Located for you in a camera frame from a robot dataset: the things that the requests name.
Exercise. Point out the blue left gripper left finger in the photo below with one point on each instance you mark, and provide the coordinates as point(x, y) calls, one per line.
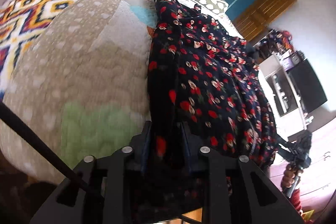
point(140, 145)

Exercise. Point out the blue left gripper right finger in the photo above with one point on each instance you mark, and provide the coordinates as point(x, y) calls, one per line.
point(191, 146)

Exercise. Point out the black red floral dress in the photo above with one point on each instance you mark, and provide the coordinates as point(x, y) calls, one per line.
point(201, 75)

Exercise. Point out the red sleeve right forearm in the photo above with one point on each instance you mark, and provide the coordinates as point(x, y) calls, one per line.
point(295, 201)

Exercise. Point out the person's right hand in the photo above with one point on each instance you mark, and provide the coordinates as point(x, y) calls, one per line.
point(288, 177)

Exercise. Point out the white tv cabinet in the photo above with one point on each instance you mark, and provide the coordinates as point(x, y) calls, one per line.
point(290, 118)

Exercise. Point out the black television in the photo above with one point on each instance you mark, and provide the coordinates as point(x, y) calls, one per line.
point(308, 86)

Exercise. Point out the beige dotted quilted bedspread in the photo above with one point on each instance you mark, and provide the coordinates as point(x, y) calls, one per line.
point(82, 86)

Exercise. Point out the wooden door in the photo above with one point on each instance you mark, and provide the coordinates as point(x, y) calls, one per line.
point(252, 17)

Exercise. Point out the geometric patterned plush blanket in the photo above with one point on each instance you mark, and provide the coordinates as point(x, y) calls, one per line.
point(21, 23)

